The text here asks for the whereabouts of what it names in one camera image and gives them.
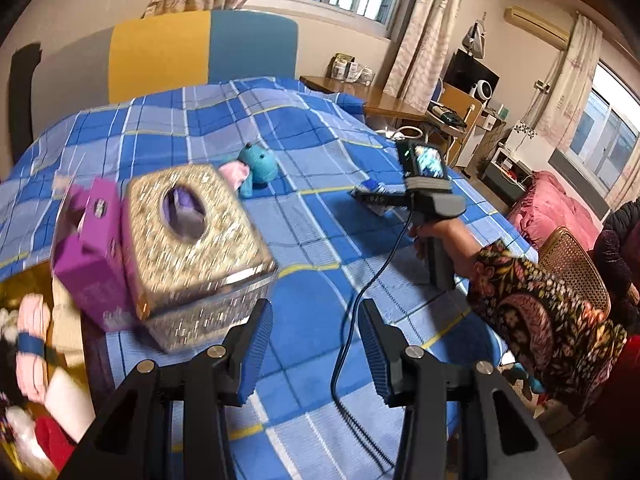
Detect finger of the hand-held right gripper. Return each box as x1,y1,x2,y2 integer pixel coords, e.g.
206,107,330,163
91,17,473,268
350,189,415,217
361,179,407,197

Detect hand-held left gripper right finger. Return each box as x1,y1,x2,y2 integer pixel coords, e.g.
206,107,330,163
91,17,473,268
357,298,571,480

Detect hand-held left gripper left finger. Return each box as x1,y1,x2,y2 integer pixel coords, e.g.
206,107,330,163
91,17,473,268
60,297,275,480

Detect gold mirror tray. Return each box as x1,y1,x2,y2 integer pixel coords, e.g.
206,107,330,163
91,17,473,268
0,264,111,461

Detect person's right forearm floral sleeve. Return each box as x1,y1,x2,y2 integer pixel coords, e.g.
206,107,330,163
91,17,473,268
466,240,629,407

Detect person's right hand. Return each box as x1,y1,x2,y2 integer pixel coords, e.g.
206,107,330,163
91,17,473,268
409,217,482,281

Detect blue plaid bedsheet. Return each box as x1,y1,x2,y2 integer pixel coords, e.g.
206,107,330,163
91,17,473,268
0,76,539,480

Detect white low cabinet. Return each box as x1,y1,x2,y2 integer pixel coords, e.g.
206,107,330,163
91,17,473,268
479,125,540,197

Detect wooden nightstand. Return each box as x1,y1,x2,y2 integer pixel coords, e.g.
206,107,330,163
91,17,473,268
300,75,437,134

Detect glittery gold tissue box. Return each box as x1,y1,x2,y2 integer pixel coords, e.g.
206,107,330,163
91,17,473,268
121,162,279,356

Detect pink quilt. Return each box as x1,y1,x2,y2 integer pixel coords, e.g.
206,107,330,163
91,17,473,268
507,170,602,252

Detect tins on nightstand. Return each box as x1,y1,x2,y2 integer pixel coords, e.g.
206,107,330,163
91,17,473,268
330,52,376,84

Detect blue plush toy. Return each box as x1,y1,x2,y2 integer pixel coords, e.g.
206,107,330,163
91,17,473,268
236,142,279,199

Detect black monitor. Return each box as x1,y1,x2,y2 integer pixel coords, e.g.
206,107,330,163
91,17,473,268
443,50,500,97

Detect pink plush toy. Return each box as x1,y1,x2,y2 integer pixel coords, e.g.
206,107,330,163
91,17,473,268
219,159,252,194

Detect teal slipper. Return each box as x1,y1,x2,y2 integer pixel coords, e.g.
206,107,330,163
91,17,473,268
510,364,544,397

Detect wicker chair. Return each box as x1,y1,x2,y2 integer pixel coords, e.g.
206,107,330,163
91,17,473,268
537,226,612,312

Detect garment steamer on stand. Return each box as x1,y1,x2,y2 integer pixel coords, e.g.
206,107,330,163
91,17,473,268
459,0,497,57

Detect wide side window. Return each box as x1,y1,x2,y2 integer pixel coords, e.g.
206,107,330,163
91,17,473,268
567,62,640,202

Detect purple cardboard box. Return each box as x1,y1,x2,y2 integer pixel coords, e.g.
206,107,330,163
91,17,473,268
50,174,139,334

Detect red cloth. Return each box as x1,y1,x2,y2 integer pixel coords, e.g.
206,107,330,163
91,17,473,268
30,414,77,472

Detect white fuzzy cloth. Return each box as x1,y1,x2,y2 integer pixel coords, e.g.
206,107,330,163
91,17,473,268
4,404,57,479

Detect red garment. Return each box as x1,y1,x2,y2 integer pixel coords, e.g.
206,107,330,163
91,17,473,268
594,334,640,442

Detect grey yellow blue headboard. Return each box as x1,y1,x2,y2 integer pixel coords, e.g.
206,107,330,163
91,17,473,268
30,9,300,112

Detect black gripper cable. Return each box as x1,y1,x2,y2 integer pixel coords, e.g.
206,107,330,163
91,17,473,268
330,207,416,471

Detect wall air conditioner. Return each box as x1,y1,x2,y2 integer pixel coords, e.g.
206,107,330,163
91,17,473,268
503,6,571,51

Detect black padded post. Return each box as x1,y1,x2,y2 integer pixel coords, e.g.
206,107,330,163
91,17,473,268
10,42,44,159

